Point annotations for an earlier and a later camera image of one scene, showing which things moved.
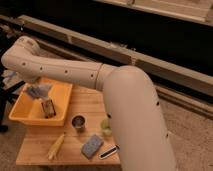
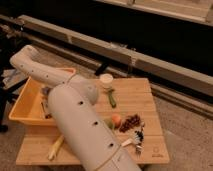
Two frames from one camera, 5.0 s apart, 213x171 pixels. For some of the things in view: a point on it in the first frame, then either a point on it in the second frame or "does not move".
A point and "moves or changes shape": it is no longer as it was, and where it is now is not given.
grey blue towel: x=39 y=90 moves or changes shape
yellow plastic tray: x=43 y=102 does not move
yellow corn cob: x=54 y=150 does not move
